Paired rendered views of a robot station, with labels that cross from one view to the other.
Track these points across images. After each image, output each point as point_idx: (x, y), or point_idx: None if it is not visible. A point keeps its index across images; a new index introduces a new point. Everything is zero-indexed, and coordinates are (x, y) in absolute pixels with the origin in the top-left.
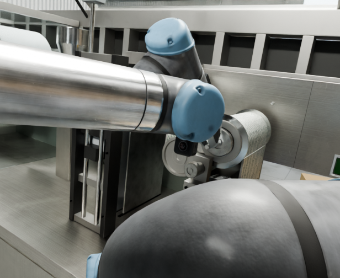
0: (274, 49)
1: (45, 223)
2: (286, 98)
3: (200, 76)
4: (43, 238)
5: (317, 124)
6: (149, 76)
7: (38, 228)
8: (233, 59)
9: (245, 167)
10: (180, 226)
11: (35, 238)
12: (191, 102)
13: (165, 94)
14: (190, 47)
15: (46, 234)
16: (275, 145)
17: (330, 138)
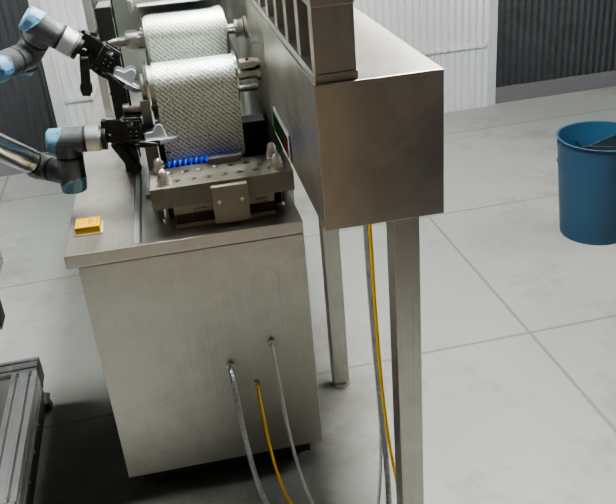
0: None
1: (109, 156)
2: (259, 36)
3: (57, 39)
4: (94, 164)
5: (267, 69)
6: None
7: (100, 158)
8: None
9: (171, 113)
10: None
11: (89, 163)
12: None
13: None
14: (33, 25)
15: (99, 162)
16: (265, 94)
17: (271, 87)
